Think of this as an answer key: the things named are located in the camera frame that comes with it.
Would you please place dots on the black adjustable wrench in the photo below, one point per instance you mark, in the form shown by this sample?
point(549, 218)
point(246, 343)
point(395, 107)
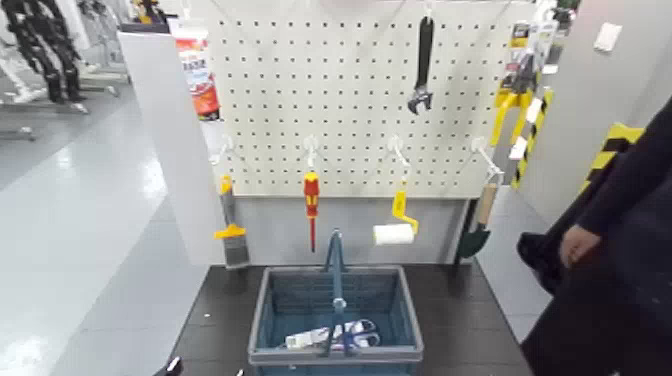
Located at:
point(424, 47)

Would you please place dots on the person bare hand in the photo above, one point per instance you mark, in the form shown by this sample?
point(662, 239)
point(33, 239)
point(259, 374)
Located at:
point(577, 244)

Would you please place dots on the white packaged item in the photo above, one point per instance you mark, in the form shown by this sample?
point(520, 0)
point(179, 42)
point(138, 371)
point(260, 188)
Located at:
point(310, 338)

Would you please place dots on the white items inside basket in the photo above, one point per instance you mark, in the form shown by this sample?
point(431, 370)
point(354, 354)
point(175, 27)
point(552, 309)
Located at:
point(362, 333)

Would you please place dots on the yellow grey paint brush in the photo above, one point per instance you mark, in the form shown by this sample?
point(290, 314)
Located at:
point(231, 231)

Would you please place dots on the red yellow screwdriver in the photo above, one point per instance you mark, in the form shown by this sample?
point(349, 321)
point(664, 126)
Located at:
point(311, 194)

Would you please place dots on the white partition panel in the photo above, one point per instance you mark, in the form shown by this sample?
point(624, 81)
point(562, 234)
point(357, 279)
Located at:
point(173, 157)

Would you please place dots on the white pegboard hook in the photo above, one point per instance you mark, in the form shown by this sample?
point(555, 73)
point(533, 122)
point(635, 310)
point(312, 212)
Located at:
point(397, 149)
point(485, 157)
point(311, 147)
point(428, 8)
point(226, 146)

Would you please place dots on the white perforated pegboard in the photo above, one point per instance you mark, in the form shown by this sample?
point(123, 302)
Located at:
point(341, 105)

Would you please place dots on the red white sealant tube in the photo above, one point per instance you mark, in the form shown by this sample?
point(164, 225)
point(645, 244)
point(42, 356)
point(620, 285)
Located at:
point(199, 78)

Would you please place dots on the black cloth bundle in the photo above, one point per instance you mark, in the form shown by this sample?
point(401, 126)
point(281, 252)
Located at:
point(538, 260)

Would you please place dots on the black humanoid robot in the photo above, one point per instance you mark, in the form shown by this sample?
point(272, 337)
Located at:
point(42, 36)

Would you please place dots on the yellow black striped strip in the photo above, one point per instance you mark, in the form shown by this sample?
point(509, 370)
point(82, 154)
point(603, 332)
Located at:
point(533, 136)

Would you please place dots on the person in dark clothing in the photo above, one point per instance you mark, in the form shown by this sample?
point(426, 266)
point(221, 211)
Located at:
point(630, 236)

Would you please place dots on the yellow black striped corner guard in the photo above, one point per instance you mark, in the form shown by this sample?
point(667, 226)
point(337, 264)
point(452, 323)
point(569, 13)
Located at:
point(611, 147)

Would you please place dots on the white wall switch plate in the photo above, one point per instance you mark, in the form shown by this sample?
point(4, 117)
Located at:
point(608, 36)

